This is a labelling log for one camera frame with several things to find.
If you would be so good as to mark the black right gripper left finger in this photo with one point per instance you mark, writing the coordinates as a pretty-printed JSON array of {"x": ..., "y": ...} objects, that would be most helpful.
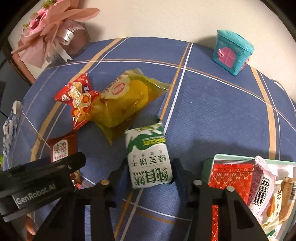
[{"x": 67, "y": 219}]

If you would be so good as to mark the cream persimmon snack packet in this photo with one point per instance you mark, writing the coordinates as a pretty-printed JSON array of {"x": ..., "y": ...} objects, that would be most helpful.
[{"x": 271, "y": 214}]

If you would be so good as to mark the red patterned snack packet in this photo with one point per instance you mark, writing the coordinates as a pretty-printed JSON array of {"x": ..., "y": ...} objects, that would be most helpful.
[{"x": 237, "y": 175}]

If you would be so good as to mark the pink barcode snack packet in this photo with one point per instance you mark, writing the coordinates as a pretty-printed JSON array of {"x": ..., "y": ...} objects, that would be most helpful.
[{"x": 262, "y": 187}]

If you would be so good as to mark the red white milk packet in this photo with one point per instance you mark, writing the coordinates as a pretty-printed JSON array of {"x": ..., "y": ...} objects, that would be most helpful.
[{"x": 65, "y": 146}]

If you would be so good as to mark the green white biscuit packet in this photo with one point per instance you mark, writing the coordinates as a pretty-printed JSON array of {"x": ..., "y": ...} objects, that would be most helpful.
[{"x": 147, "y": 155}]

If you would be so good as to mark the red cartoon snack packet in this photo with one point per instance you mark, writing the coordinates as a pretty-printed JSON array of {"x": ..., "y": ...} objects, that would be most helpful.
[{"x": 79, "y": 94}]

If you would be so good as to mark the yellow bread packet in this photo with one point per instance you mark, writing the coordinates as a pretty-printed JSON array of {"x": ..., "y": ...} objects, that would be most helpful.
[{"x": 123, "y": 100}]

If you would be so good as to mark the beige wafer packet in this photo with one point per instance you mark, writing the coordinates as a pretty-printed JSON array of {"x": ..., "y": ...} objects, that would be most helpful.
[{"x": 288, "y": 198}]

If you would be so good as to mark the person's left hand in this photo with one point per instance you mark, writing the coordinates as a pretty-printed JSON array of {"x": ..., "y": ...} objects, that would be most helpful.
[{"x": 31, "y": 228}]

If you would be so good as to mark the blue white tissue pack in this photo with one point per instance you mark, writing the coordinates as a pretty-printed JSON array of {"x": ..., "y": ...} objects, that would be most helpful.
[{"x": 10, "y": 126}]

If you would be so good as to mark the teal rimmed white tray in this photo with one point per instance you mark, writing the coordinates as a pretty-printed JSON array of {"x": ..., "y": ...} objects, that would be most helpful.
[{"x": 221, "y": 214}]

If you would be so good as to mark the blue plaid tablecloth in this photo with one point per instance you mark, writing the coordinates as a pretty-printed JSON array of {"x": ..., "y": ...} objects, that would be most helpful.
[{"x": 208, "y": 112}]

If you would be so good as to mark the pink flower bouquet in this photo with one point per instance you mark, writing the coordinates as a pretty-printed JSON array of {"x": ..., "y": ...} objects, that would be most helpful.
[{"x": 40, "y": 35}]

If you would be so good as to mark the teal toy house box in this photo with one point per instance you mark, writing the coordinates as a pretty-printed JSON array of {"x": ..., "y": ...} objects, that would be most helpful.
[{"x": 232, "y": 51}]

